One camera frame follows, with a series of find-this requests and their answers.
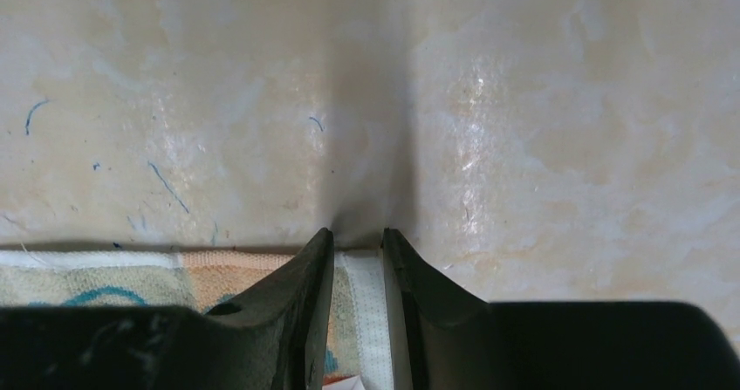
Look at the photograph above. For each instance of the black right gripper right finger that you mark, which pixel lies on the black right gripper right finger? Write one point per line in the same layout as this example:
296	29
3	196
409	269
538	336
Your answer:
443	337

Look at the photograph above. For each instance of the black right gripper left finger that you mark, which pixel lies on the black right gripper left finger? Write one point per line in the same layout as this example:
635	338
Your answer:
271	336

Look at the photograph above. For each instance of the patterned teal yellow towel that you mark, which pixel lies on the patterned teal yellow towel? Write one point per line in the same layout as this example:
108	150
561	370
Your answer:
358	339

